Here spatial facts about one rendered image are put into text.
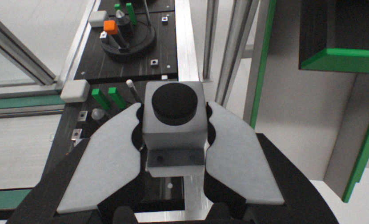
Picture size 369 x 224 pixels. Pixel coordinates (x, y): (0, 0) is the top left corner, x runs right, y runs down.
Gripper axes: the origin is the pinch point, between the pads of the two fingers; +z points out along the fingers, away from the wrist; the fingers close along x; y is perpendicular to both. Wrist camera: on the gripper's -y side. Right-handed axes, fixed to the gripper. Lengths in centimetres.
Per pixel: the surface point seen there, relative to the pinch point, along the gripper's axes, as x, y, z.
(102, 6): -23, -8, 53
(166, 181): -2.0, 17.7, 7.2
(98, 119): -11.9, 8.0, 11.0
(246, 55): 9.1, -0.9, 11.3
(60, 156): -21.2, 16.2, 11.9
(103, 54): -18.4, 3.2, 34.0
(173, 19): -0.9, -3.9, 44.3
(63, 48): -41, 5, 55
